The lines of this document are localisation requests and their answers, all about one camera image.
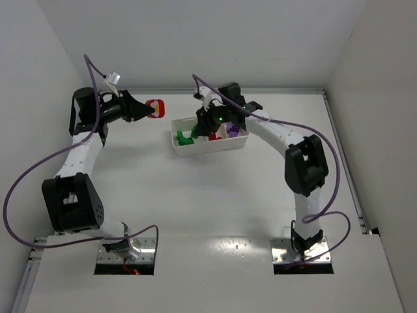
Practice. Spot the purple lego brick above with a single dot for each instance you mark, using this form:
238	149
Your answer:
232	130

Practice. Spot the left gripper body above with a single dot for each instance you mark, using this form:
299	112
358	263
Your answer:
126	105

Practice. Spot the santa lego stack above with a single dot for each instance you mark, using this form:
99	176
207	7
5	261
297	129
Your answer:
159	108

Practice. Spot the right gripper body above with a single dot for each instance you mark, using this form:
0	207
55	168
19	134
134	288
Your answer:
204	122

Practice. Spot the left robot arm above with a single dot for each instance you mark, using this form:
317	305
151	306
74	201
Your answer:
72	201

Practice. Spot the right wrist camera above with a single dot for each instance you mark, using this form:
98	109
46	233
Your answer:
204	94

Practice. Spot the white divided container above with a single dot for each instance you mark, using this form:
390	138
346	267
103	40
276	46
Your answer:
226	138

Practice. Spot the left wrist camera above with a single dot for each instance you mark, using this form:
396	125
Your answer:
111	80

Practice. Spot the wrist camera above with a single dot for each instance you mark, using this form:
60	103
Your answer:
111	80
204	94

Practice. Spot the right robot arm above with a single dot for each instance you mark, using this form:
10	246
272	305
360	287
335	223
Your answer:
305	163

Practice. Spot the left base plate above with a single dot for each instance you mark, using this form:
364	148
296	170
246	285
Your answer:
139	250

